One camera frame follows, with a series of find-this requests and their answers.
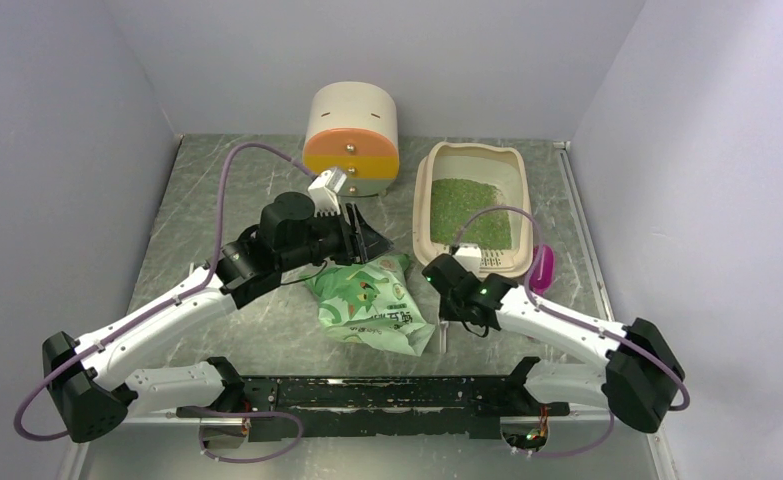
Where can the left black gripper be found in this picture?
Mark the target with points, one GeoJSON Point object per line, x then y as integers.
{"type": "Point", "coordinates": [367, 243]}

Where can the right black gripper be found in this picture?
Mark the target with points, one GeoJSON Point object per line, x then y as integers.
{"type": "Point", "coordinates": [446, 312]}

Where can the green litter bag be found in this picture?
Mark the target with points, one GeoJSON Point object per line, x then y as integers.
{"type": "Point", "coordinates": [370, 304]}

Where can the magenta plastic scoop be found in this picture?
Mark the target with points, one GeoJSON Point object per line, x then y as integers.
{"type": "Point", "coordinates": [543, 275]}

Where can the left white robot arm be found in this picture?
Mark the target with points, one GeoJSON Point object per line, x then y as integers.
{"type": "Point", "coordinates": [96, 381]}

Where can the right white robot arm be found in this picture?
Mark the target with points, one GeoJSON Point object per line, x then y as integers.
{"type": "Point", "coordinates": [630, 370]}

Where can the beige litter box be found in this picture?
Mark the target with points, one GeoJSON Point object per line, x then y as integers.
{"type": "Point", "coordinates": [474, 190]}

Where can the beige orange drawer cabinet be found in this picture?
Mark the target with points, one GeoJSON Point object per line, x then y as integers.
{"type": "Point", "coordinates": [353, 126]}

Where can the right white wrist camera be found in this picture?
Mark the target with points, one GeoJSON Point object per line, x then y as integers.
{"type": "Point", "coordinates": [469, 256]}

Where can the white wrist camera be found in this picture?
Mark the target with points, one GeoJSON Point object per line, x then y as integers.
{"type": "Point", "coordinates": [469, 256]}
{"type": "Point", "coordinates": [324, 189]}

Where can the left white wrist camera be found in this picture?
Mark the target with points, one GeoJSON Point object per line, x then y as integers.
{"type": "Point", "coordinates": [324, 189]}

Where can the black mounting rail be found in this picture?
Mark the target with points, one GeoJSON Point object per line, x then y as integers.
{"type": "Point", "coordinates": [324, 407]}

